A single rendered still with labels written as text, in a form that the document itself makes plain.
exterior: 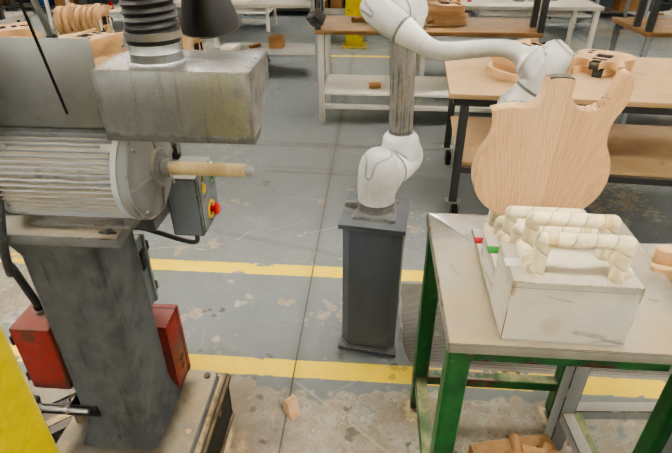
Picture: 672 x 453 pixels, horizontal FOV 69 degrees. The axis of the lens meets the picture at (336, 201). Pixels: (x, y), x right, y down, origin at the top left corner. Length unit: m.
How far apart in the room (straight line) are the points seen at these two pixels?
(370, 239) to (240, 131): 1.13
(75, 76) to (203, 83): 0.31
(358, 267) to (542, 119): 1.07
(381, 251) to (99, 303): 1.09
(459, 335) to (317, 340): 1.34
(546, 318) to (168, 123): 0.90
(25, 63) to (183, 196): 0.55
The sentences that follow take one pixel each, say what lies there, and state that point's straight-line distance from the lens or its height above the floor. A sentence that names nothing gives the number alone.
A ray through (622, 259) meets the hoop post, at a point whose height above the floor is 1.16.
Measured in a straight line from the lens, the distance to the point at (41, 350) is 1.68.
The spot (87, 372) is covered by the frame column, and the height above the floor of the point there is 0.63.
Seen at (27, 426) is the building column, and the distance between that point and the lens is 0.32.
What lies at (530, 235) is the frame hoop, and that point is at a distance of 1.18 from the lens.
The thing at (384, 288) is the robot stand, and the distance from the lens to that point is 2.16.
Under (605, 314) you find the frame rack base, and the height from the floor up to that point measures 1.03.
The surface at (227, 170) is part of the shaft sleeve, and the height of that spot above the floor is 1.26.
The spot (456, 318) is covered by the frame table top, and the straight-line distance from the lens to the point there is 1.26.
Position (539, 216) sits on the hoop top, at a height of 1.21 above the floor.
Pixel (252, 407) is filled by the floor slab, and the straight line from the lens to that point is 2.26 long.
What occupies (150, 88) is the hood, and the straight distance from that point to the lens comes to 1.01.
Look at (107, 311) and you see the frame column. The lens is 1.47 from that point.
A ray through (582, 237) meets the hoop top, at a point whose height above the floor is 1.21.
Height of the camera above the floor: 1.77
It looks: 30 degrees down
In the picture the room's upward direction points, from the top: straight up
